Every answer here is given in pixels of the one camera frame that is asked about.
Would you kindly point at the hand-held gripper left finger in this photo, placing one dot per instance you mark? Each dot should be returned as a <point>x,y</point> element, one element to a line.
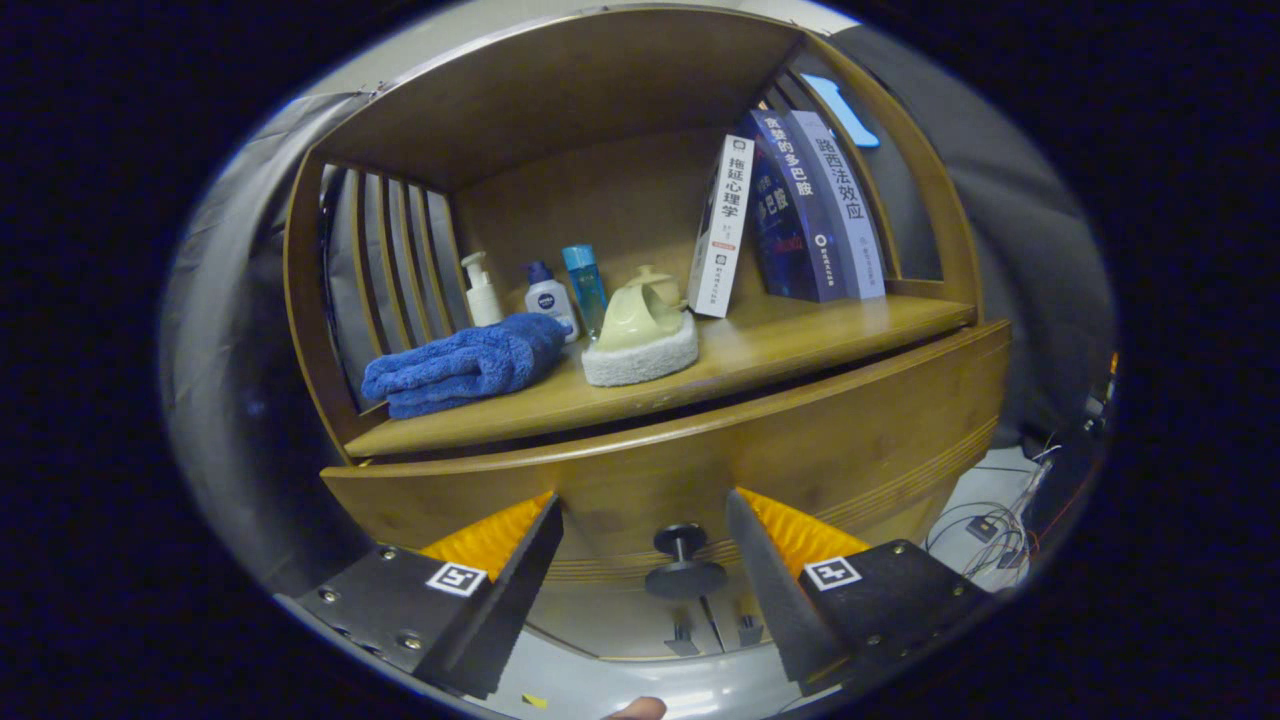
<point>520,590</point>

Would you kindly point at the wooden drawer with black knob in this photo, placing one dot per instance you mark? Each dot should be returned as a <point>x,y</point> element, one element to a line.
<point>650,470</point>

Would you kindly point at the clear blue bottle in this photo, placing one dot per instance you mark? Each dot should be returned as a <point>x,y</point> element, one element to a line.
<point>586,290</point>

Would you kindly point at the pale lavender book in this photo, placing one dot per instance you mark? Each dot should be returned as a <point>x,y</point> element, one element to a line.
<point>845,200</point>

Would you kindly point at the wooden cabinet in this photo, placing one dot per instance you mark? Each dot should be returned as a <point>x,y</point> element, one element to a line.
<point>560,90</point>

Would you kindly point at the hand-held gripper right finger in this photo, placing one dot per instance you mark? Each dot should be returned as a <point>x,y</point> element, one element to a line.
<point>770,590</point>

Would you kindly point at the white bottle with blue cap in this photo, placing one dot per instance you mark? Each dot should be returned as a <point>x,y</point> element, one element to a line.
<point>548,298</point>

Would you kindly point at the dark blue book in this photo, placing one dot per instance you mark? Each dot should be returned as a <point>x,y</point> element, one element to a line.
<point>800,200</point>

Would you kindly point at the small black adapter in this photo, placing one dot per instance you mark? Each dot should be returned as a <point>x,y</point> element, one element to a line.
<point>982,528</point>

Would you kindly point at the wooden countertop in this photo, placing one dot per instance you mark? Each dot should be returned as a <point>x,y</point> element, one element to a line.
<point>780,340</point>

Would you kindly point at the blue towel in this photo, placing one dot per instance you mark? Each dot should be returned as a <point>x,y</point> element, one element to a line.
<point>460,365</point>

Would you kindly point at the wooden cabinet door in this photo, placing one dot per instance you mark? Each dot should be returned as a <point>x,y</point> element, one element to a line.
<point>600,625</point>
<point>735,615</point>

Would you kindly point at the white pump bottle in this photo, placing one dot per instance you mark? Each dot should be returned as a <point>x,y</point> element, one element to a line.
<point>484,300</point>

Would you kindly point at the white book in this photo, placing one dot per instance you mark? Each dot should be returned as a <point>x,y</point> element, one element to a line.
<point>722,230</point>

